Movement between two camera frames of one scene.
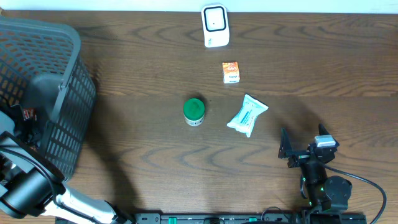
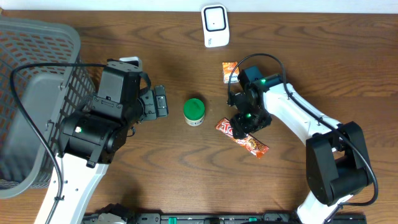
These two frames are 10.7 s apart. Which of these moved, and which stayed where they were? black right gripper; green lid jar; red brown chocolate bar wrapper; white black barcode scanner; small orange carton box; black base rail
Moved: black right gripper; red brown chocolate bar wrapper
Stayed: white black barcode scanner; black base rail; small orange carton box; green lid jar
